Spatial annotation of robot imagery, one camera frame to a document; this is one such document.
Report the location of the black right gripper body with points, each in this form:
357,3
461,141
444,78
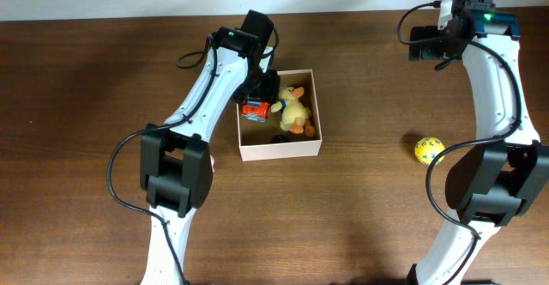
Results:
423,45

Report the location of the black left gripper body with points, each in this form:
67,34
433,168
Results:
256,88

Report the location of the red grey toy truck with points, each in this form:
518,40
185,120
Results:
256,111

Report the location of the yellow plush duck toy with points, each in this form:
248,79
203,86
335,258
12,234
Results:
295,117

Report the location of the small black round lid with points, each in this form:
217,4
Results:
280,139

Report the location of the pink cardboard box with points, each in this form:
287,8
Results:
254,138

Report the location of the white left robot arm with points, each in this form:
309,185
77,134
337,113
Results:
176,167

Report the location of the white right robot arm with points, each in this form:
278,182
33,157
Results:
506,166

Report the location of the pink white toy duck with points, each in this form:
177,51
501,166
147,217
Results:
212,162

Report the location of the yellow ball with blue letters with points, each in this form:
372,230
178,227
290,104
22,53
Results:
427,149

